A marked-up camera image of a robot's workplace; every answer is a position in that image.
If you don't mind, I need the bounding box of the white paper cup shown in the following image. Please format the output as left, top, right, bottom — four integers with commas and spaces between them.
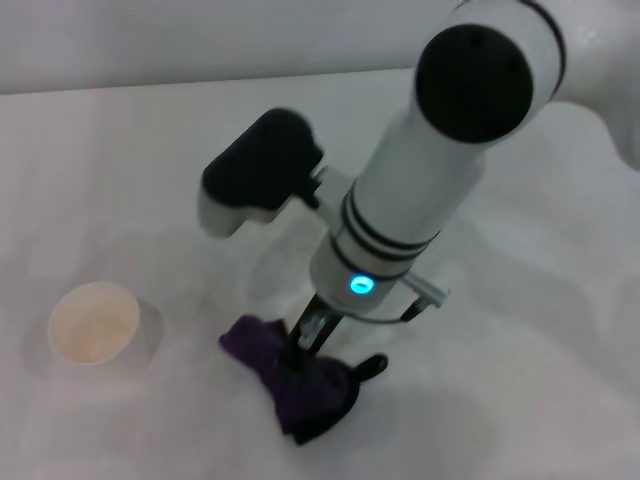
47, 281, 164, 370

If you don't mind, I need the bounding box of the purple rag with black edge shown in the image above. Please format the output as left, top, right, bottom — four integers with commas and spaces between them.
217, 313, 389, 448

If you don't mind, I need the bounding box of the silver metal bracket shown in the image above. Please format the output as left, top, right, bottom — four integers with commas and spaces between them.
403, 273, 452, 307

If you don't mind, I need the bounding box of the black and white wrist camera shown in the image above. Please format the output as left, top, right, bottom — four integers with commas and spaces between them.
198, 108, 327, 237

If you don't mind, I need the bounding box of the thin grey cable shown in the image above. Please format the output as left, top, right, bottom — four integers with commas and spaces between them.
343, 298, 422, 325

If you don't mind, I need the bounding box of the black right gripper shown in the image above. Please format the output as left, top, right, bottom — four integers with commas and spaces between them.
273, 293, 347, 385

